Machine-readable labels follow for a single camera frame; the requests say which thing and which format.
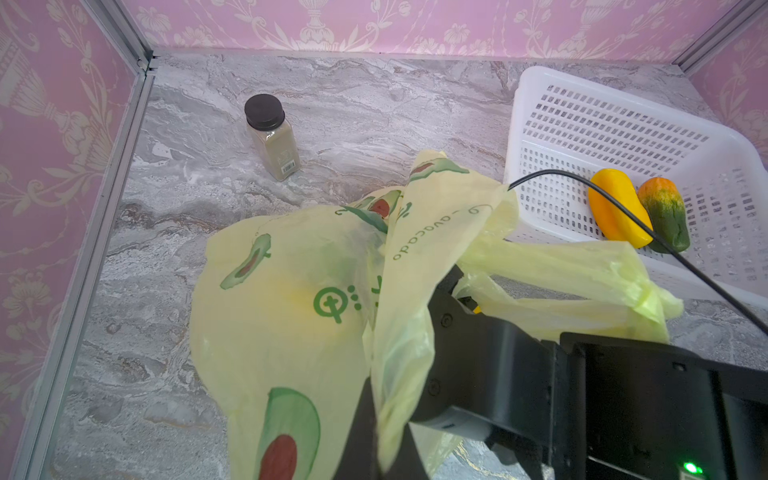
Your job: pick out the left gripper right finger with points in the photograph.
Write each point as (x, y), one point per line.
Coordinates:
(408, 464)

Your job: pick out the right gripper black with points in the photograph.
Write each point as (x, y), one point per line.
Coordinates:
(492, 382)

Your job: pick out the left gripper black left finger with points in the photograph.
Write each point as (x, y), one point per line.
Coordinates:
(359, 458)

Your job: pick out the yellow-green plastic bag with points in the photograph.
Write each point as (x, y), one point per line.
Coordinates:
(294, 314)

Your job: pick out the yellow green corn toy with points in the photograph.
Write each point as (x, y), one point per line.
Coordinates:
(666, 209)

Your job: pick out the white plastic basket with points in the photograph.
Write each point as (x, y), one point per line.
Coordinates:
(564, 129)

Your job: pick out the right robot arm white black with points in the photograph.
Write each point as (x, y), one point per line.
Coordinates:
(590, 407)

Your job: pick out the small bottle black cap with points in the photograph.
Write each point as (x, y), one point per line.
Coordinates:
(273, 135)

